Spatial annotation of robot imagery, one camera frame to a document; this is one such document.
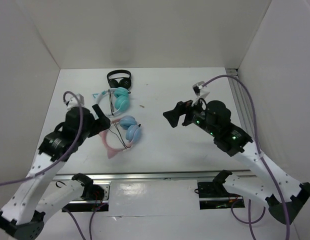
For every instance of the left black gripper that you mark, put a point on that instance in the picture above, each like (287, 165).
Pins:
(101, 124)

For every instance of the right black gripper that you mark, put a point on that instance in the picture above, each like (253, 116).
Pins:
(181, 108)

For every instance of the pink blue cat-ear headphones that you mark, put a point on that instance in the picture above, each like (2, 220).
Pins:
(128, 132)

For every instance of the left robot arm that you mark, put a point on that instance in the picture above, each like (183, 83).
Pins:
(23, 217)

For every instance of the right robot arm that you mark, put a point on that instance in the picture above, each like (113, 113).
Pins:
(281, 194)

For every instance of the teal white cat-ear headphones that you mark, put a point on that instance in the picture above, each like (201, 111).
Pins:
(118, 98)

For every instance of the black headphones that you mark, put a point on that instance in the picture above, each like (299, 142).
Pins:
(120, 81)

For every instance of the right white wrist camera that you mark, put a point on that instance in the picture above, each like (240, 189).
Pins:
(200, 91)

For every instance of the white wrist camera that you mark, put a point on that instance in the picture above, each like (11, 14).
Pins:
(72, 102)
(200, 91)

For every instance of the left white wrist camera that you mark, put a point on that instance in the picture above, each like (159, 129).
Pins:
(72, 102)

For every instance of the aluminium right rail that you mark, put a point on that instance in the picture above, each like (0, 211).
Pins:
(239, 97)

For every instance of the aluminium rail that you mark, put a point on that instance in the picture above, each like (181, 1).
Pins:
(154, 175)
(239, 97)

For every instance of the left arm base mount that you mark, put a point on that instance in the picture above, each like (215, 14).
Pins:
(98, 200)

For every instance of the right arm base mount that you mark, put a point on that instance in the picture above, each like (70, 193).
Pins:
(211, 199)

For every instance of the aluminium front rail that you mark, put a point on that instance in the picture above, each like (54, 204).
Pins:
(154, 175)

